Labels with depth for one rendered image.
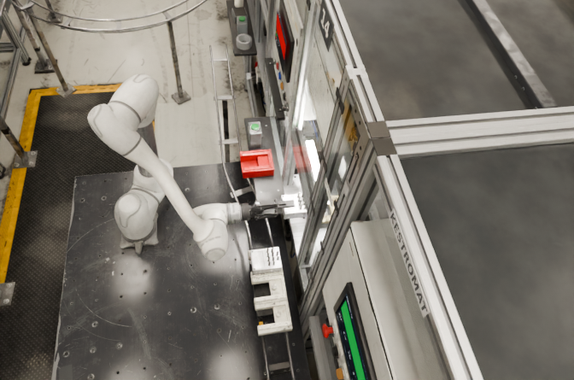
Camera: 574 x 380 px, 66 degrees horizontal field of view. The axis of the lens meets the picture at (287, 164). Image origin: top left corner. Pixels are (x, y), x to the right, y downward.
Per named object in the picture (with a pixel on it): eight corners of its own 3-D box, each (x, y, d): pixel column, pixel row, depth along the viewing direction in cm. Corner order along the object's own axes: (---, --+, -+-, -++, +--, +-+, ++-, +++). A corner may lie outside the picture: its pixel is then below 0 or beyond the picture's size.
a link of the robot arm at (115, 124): (132, 152, 156) (150, 125, 164) (92, 118, 146) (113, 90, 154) (113, 159, 164) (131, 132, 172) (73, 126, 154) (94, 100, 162)
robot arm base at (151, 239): (119, 257, 212) (116, 252, 207) (121, 216, 224) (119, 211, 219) (158, 252, 215) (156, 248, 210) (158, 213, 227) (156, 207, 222)
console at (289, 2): (267, 52, 201) (272, -44, 164) (327, 49, 206) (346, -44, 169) (282, 122, 178) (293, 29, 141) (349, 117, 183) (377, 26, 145)
